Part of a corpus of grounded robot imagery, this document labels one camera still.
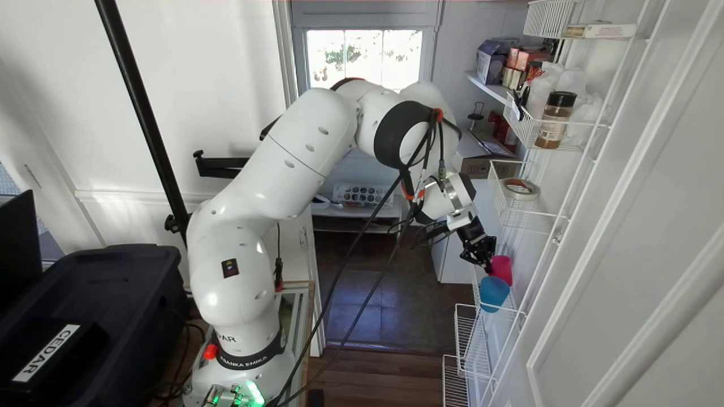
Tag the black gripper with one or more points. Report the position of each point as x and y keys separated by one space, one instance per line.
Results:
x=476 y=243

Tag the pink plastic cup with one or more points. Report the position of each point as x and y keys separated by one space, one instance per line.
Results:
x=501 y=266

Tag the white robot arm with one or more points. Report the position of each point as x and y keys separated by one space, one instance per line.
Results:
x=233 y=282

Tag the blue plastic cup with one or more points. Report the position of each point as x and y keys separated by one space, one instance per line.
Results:
x=491 y=292

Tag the roll of tape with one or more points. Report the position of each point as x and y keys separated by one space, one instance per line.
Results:
x=519 y=188

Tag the white panel door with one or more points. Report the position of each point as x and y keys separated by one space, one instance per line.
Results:
x=630 y=306

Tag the spice jar with dark lid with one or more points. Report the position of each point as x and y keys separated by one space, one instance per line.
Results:
x=555 y=117

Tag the window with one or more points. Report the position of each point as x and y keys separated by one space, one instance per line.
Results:
x=385 y=40

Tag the black storage bin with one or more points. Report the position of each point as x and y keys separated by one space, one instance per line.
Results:
x=95 y=331

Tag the white wire door rack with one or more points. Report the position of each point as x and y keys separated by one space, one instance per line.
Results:
x=543 y=226

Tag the black camera pole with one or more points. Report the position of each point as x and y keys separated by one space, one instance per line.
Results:
x=120 y=45

